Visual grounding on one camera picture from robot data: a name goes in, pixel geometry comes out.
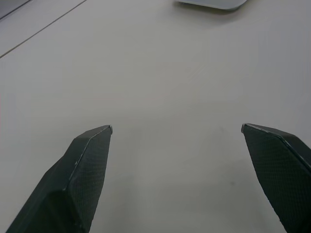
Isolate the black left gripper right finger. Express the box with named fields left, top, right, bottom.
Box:
left=241, top=123, right=311, bottom=233

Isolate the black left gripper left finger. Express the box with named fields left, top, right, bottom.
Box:
left=5, top=125, right=114, bottom=233

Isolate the white tray edge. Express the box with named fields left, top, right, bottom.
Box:
left=175, top=0, right=247, bottom=12

